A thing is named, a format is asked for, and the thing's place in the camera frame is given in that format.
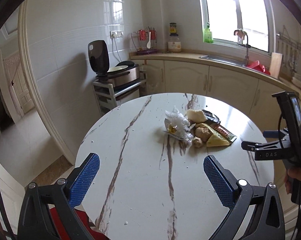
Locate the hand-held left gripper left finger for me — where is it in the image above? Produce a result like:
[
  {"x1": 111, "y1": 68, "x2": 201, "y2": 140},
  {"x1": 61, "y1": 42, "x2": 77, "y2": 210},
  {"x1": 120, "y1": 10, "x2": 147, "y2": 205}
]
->
[{"x1": 17, "y1": 152, "x2": 108, "y2": 240}]

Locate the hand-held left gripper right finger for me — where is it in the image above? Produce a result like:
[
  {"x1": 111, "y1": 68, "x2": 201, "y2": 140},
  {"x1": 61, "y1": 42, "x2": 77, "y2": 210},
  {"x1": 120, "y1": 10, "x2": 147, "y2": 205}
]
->
[{"x1": 203, "y1": 155, "x2": 286, "y2": 240}]

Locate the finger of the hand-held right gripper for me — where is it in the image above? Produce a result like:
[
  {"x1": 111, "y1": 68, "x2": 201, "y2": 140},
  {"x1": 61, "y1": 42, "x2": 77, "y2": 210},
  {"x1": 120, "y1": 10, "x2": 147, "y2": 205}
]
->
[
  {"x1": 241, "y1": 140, "x2": 284, "y2": 153},
  {"x1": 263, "y1": 130, "x2": 288, "y2": 139}
]

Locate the red striped wrapper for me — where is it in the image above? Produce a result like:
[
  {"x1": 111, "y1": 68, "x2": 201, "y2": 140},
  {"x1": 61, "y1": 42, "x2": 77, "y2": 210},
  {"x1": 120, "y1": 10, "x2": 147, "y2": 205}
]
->
[{"x1": 212, "y1": 124, "x2": 237, "y2": 142}]

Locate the yellow snack packet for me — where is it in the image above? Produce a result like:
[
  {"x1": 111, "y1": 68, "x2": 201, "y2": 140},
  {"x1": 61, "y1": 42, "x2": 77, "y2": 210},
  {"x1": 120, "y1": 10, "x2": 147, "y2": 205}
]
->
[{"x1": 195, "y1": 123, "x2": 230, "y2": 147}]

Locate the dark foil wrapper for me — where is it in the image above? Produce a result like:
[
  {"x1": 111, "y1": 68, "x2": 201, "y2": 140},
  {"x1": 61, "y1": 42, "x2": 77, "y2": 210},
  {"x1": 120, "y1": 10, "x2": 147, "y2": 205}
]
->
[{"x1": 202, "y1": 109, "x2": 221, "y2": 125}]

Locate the large ginger piece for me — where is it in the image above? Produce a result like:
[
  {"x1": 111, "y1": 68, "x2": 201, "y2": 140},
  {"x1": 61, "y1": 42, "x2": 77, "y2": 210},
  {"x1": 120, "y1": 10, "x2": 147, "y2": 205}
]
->
[{"x1": 195, "y1": 127, "x2": 212, "y2": 139}]

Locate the cream lump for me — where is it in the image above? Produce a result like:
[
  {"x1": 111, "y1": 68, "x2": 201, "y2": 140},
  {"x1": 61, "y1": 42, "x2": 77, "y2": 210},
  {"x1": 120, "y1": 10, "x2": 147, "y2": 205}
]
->
[{"x1": 185, "y1": 109, "x2": 208, "y2": 124}]

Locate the clear plastic bag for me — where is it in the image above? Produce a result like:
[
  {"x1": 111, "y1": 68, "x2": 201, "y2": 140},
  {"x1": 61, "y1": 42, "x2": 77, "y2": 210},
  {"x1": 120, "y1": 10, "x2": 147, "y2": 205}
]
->
[{"x1": 165, "y1": 105, "x2": 194, "y2": 142}]

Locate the person's right hand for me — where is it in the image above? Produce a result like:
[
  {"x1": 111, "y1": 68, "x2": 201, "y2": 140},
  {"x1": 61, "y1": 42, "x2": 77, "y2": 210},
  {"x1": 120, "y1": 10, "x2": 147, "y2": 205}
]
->
[{"x1": 284, "y1": 166, "x2": 301, "y2": 195}]

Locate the red stool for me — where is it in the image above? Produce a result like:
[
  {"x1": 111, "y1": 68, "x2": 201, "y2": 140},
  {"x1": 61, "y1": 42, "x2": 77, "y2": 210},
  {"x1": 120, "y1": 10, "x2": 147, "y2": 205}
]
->
[{"x1": 49, "y1": 204, "x2": 101, "y2": 240}]

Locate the round marble table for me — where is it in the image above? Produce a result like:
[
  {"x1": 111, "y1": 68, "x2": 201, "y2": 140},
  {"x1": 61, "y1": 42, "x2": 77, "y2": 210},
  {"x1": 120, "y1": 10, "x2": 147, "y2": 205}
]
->
[{"x1": 75, "y1": 93, "x2": 274, "y2": 240}]

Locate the red basin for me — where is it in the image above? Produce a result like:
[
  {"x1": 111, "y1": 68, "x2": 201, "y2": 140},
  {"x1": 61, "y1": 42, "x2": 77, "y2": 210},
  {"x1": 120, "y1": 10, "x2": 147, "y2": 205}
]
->
[{"x1": 247, "y1": 60, "x2": 271, "y2": 76}]

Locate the wooden cutting board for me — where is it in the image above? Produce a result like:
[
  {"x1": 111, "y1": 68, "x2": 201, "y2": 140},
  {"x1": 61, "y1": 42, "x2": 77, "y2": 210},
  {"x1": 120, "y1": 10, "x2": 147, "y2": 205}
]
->
[{"x1": 269, "y1": 52, "x2": 283, "y2": 79}]

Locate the white kitchen cart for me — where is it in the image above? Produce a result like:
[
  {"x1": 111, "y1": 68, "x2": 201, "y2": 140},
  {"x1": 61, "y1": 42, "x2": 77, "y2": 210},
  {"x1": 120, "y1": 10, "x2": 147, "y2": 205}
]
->
[{"x1": 92, "y1": 77, "x2": 147, "y2": 113}]

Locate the metal faucet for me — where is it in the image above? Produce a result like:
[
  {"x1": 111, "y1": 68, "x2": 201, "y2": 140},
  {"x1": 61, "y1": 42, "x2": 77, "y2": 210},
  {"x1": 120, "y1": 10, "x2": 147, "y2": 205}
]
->
[{"x1": 234, "y1": 30, "x2": 251, "y2": 67}]

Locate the steel sink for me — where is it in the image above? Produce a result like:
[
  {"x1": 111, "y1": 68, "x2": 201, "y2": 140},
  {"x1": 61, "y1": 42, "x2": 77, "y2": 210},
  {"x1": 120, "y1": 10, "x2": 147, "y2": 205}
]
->
[{"x1": 199, "y1": 54, "x2": 247, "y2": 68}]

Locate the black silver rice cooker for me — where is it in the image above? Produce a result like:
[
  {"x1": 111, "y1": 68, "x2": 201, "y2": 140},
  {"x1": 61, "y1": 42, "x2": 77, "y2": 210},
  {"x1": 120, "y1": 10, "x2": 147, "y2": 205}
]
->
[{"x1": 88, "y1": 40, "x2": 141, "y2": 87}]

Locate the white hallway door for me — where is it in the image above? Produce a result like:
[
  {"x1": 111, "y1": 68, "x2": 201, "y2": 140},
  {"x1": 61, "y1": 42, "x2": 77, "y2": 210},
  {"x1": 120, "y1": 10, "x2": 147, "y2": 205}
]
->
[{"x1": 4, "y1": 52, "x2": 32, "y2": 117}]

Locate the green soap bottle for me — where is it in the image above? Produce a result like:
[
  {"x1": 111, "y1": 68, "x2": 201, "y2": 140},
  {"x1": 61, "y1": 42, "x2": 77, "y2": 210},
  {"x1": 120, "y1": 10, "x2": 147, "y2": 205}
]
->
[{"x1": 203, "y1": 22, "x2": 213, "y2": 44}]

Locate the large clear jar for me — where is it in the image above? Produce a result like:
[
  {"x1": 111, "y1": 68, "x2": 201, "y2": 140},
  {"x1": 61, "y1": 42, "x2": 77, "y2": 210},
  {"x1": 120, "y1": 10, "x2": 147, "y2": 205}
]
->
[{"x1": 168, "y1": 34, "x2": 182, "y2": 54}]

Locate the window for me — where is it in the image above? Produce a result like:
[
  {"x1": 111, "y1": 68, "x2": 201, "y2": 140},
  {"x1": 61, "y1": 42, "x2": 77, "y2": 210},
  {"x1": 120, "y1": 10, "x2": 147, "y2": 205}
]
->
[{"x1": 197, "y1": 0, "x2": 276, "y2": 53}]

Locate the hanging utensil rail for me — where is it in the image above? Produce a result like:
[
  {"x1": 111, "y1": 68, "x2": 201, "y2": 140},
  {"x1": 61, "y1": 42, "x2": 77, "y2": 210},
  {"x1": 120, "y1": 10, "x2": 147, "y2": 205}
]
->
[{"x1": 278, "y1": 40, "x2": 301, "y2": 73}]

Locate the metal utensil rail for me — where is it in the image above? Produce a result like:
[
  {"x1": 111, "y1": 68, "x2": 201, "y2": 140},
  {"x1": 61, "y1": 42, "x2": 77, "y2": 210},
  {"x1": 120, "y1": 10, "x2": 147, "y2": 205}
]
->
[{"x1": 277, "y1": 25, "x2": 301, "y2": 48}]

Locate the cream door frame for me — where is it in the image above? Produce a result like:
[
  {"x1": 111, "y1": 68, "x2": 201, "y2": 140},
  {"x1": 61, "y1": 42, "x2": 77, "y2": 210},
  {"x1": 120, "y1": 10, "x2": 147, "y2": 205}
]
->
[{"x1": 17, "y1": 0, "x2": 76, "y2": 166}]

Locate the white power cable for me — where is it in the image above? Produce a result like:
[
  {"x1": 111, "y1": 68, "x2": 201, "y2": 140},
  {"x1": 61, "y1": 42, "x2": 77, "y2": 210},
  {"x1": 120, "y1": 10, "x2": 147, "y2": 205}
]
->
[{"x1": 113, "y1": 38, "x2": 122, "y2": 63}]

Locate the red wire dish rack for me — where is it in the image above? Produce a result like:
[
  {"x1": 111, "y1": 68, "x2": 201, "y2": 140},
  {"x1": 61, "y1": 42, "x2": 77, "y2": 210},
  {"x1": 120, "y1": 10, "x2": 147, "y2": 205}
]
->
[{"x1": 130, "y1": 26, "x2": 159, "y2": 56}]

